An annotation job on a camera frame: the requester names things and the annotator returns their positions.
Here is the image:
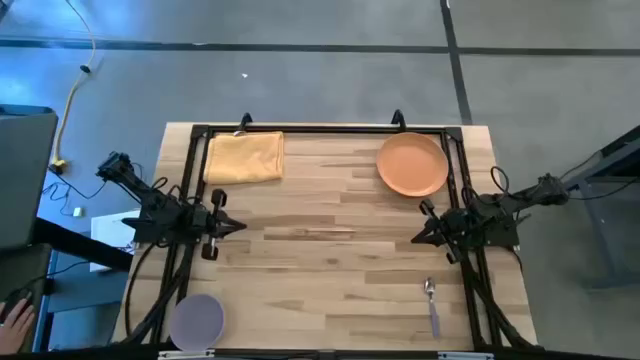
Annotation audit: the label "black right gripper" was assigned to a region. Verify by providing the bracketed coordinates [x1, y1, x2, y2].
[410, 198, 469, 266]

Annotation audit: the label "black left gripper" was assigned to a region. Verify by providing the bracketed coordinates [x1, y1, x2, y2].
[192, 188, 248, 261]

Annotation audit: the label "orange round plate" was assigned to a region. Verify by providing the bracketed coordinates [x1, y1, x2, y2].
[375, 131, 450, 198]

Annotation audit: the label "small purple round plate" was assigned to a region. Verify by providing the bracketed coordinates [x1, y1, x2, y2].
[168, 293, 227, 352]

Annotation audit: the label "yellow cloth napkin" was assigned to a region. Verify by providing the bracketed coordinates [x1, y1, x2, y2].
[203, 130, 285, 186]

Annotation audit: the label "white paper sheet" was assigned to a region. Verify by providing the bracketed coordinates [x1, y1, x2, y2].
[89, 208, 142, 274]

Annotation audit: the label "black desk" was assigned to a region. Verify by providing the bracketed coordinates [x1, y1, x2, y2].
[30, 216, 134, 273]

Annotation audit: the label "grey monitor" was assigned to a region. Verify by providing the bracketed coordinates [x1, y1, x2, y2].
[0, 104, 59, 252]

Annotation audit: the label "person's hand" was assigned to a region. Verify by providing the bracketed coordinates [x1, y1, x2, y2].
[0, 298, 37, 354]

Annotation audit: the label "spoon with purple handle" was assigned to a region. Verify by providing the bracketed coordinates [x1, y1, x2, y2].
[423, 277, 442, 339]

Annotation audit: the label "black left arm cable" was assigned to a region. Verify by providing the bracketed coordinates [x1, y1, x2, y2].
[149, 174, 185, 197]

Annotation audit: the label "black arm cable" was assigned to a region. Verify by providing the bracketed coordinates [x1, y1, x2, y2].
[149, 174, 185, 197]
[488, 165, 511, 195]

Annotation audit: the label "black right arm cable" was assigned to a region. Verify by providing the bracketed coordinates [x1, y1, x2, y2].
[488, 165, 511, 195]

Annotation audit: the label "black cable bundle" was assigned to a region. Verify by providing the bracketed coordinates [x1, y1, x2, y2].
[462, 247, 536, 350]

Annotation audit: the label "thick black cable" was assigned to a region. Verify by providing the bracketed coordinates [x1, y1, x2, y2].
[123, 242, 157, 346]

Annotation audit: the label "white bracket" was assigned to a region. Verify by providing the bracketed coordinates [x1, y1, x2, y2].
[438, 351, 496, 360]
[158, 349, 217, 360]

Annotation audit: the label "thin black floor cable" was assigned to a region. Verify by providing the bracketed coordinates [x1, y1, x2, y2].
[41, 167, 109, 217]

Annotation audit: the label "grey side table frame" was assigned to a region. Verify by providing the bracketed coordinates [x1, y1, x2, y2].
[563, 124, 640, 292]

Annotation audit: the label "yellow floor cable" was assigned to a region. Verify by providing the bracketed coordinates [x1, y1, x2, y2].
[49, 0, 98, 174]

